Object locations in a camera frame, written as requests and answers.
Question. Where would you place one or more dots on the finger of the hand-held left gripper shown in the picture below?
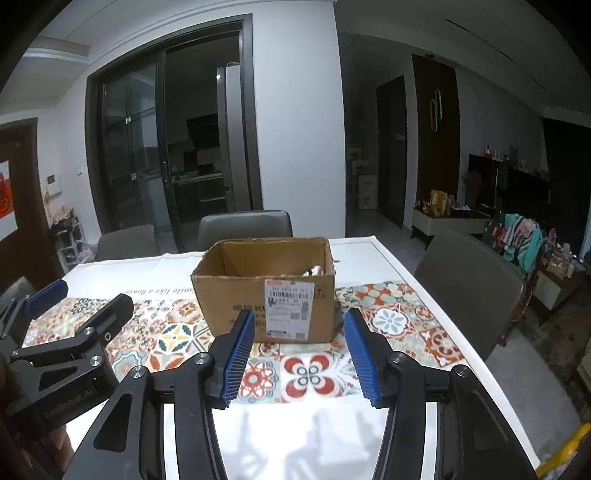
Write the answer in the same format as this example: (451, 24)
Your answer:
(46, 297)
(111, 318)

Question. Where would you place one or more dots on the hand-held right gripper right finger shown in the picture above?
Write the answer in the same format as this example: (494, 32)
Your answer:
(362, 360)

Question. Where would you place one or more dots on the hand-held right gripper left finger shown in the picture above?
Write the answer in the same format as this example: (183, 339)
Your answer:
(238, 360)

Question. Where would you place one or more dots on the brown cardboard box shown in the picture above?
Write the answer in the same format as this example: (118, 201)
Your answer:
(226, 304)

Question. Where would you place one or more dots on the person's left hand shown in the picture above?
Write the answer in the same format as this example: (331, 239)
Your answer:
(57, 443)

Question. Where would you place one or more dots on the grey dining chair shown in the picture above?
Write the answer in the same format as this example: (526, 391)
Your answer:
(16, 288)
(127, 242)
(244, 228)
(466, 286)

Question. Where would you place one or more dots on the brown wooden door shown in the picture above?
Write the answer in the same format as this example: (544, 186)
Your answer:
(27, 249)

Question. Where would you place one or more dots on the white shoe rack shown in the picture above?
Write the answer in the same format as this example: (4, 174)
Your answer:
(69, 240)

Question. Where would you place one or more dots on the patterned white tablecloth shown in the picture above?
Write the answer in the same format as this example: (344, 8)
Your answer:
(415, 295)

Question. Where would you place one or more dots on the white crumpled cloth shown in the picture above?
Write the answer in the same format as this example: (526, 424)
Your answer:
(315, 271)

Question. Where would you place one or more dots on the red door poster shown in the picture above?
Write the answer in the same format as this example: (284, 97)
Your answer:
(5, 198)

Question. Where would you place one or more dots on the white low cabinet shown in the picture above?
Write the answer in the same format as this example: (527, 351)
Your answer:
(443, 226)

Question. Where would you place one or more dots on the dark sliding glass door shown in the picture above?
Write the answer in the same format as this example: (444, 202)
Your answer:
(134, 161)

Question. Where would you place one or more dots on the yellow boxes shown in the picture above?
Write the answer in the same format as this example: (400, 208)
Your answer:
(438, 203)

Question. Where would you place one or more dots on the white water dispenser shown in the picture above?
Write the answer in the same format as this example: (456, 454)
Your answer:
(364, 184)

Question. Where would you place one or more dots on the colourful clothes pile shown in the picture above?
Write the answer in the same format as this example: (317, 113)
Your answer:
(517, 240)

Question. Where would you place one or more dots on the dark hallway door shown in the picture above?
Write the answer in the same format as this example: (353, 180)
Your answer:
(392, 157)

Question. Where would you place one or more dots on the white side table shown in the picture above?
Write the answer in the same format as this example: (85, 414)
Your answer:
(556, 284)

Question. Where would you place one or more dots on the yellow object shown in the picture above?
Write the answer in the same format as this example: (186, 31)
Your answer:
(570, 450)

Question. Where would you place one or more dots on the white wall intercom panel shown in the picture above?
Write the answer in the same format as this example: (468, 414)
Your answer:
(54, 184)

